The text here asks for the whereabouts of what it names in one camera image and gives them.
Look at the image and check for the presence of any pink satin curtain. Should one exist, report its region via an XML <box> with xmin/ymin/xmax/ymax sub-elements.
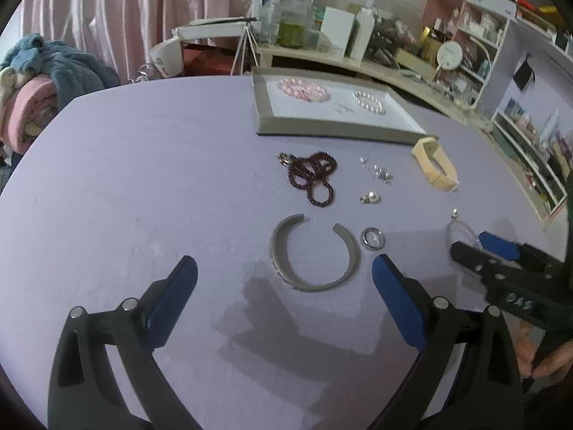
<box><xmin>19</xmin><ymin>0</ymin><xmax>251</xmax><ymax>81</ymax></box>

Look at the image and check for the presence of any grey cardboard tray box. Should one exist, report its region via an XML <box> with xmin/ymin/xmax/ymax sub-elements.
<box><xmin>251</xmin><ymin>68</ymin><xmax>433</xmax><ymax>145</ymax></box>

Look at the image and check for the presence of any green glass jar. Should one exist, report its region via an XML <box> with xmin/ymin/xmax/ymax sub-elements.
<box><xmin>277</xmin><ymin>20</ymin><xmax>305</xmax><ymax>49</ymax></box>

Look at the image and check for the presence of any pink white shelf unit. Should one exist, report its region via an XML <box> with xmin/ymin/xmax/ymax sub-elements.
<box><xmin>423</xmin><ymin>0</ymin><xmax>572</xmax><ymax>109</ymax></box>

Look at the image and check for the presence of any round white mirror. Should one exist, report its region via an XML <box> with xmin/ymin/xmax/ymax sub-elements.
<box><xmin>436</xmin><ymin>41</ymin><xmax>463</xmax><ymax>71</ymax></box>

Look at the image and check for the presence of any silver ring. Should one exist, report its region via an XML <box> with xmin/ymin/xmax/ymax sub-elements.
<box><xmin>360</xmin><ymin>226</ymin><xmax>387</xmax><ymax>252</ymax></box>

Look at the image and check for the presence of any pink bead bracelet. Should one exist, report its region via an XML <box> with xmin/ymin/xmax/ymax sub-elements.
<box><xmin>276</xmin><ymin>77</ymin><xmax>331</xmax><ymax>105</ymax></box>

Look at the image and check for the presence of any white spray bottle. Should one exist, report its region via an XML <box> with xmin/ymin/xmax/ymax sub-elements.
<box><xmin>349</xmin><ymin>0</ymin><xmax>376</xmax><ymax>61</ymax></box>

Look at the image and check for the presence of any clear plastic bag package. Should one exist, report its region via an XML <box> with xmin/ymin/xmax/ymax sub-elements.
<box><xmin>251</xmin><ymin>0</ymin><xmax>315</xmax><ymax>45</ymax></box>

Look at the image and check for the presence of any white pearl bracelet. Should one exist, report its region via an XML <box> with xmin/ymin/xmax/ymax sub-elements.
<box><xmin>351</xmin><ymin>89</ymin><xmax>388</xmax><ymax>117</ymax></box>

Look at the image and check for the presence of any thin silver bangle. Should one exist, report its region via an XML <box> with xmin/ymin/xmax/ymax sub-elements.
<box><xmin>445</xmin><ymin>208</ymin><xmax>483</xmax><ymax>249</ymax></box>

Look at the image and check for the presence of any pile of blankets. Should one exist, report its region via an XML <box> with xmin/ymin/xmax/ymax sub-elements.
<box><xmin>1</xmin><ymin>33</ymin><xmax>120</xmax><ymax>156</ymax></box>

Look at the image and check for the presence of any small silver earrings cluster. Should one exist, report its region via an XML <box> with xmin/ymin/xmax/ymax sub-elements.
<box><xmin>359</xmin><ymin>157</ymin><xmax>393</xmax><ymax>185</ymax></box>

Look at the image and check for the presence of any flat beige box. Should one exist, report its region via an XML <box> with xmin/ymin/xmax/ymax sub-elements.
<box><xmin>394</xmin><ymin>49</ymin><xmax>436</xmax><ymax>81</ymax></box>

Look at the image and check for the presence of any grey cuff bangle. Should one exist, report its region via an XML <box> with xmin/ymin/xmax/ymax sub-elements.
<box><xmin>269</xmin><ymin>214</ymin><xmax>361</xmax><ymax>293</ymax></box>

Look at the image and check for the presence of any white product box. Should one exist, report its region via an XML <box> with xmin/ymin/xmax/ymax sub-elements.
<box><xmin>317</xmin><ymin>7</ymin><xmax>355</xmax><ymax>58</ymax></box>

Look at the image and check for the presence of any pearl pendant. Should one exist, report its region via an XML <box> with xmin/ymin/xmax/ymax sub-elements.
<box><xmin>359</xmin><ymin>191</ymin><xmax>381</xmax><ymax>204</ymax></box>

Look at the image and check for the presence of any person's right hand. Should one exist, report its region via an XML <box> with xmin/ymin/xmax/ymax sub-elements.
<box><xmin>514</xmin><ymin>321</ymin><xmax>573</xmax><ymax>383</ymax></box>

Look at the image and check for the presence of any dark red bead necklace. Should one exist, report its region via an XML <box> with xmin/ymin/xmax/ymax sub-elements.
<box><xmin>278</xmin><ymin>150</ymin><xmax>338</xmax><ymax>208</ymax></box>

